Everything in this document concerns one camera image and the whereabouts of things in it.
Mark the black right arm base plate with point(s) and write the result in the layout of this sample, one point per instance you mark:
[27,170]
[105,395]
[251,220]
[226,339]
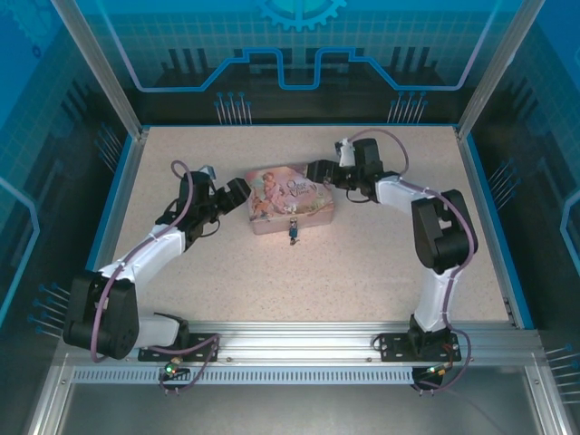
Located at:
[394,346]

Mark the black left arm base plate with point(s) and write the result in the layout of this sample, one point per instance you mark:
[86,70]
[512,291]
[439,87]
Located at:
[206,337]

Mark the grey sheet metal shelf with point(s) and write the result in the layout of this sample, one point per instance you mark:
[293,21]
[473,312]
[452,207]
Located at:
[294,412]

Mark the small blue padlock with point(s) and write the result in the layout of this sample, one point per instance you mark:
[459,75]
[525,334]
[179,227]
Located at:
[294,231]

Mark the silver metal bracket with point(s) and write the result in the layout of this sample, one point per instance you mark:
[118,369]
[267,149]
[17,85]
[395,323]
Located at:
[509,312]

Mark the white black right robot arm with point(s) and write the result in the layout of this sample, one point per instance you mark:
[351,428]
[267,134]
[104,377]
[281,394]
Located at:
[444,231]

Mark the aluminium side rail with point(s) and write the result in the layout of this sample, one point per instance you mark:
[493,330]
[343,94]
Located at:
[486,226]
[117,204]

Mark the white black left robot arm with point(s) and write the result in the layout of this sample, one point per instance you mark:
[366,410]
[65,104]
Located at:
[145,254]

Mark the connector with green light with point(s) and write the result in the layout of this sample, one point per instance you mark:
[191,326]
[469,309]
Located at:
[437,370]
[172,369]

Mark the aluminium frame post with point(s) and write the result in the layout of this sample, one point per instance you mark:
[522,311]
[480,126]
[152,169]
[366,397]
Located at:
[493,68]
[105,68]

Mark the aluminium mounting rail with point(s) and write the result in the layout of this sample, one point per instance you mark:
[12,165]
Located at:
[294,344]

